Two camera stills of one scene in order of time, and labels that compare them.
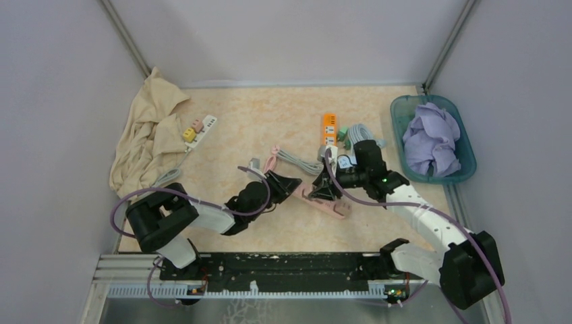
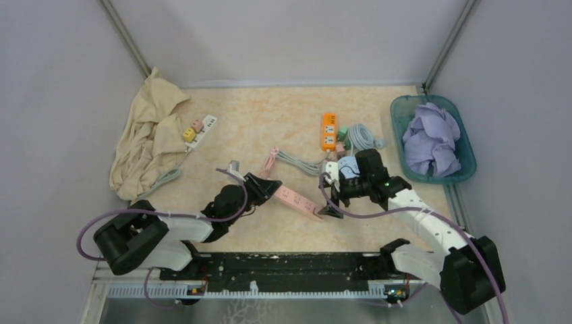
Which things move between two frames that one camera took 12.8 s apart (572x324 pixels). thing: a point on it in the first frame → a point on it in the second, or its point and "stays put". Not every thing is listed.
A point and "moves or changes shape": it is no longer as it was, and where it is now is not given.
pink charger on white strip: (197, 126) stays put
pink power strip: (337, 208) moves or changes shape
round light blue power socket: (346, 161) stays put
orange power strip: (330, 129) stays put
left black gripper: (282, 185) → (264, 190)
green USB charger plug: (342, 133) stays put
